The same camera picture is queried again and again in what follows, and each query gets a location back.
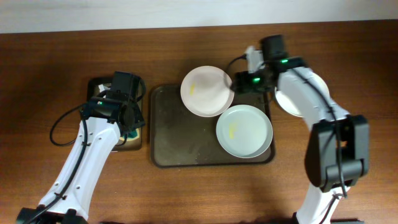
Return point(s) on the large brown serving tray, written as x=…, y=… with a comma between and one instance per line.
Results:
x=179, y=138

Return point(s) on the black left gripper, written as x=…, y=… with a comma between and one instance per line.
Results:
x=143, y=119

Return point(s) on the pinkish white plate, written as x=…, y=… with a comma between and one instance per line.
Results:
x=205, y=91

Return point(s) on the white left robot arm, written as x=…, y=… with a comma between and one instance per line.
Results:
x=69, y=198

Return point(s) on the small dark sponge tray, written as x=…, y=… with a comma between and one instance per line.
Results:
x=92, y=90

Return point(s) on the green yellow sponge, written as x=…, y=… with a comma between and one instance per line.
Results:
x=130, y=137

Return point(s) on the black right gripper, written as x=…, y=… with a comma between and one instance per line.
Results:
x=241, y=81

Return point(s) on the pale green plate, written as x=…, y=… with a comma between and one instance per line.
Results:
x=244, y=131

